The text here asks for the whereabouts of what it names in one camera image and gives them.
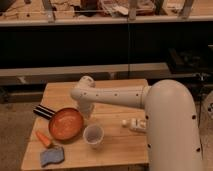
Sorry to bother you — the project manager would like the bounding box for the orange carrot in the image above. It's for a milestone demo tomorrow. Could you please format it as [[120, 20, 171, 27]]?
[[36, 131, 52, 148]]

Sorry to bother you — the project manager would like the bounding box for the orange ceramic bowl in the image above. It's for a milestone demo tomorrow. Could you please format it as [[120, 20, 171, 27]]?
[[48, 108, 84, 141]]

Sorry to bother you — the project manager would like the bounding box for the white lying bottle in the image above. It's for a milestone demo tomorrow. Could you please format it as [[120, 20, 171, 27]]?
[[121, 118, 146, 133]]

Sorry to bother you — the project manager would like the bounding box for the blue sponge cloth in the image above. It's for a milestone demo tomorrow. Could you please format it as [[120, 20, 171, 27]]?
[[40, 147, 65, 167]]

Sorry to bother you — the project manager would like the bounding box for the wooden table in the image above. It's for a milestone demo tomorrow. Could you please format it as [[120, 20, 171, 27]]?
[[21, 79, 148, 171]]

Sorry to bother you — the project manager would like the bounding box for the black rectangular case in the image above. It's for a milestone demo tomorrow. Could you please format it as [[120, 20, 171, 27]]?
[[33, 104, 55, 120]]

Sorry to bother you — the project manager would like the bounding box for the clear plastic cup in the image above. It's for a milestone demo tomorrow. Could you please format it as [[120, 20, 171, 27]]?
[[83, 124, 104, 148]]

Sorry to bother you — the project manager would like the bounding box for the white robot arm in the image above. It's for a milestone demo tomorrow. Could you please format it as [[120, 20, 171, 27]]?
[[71, 76, 204, 171]]

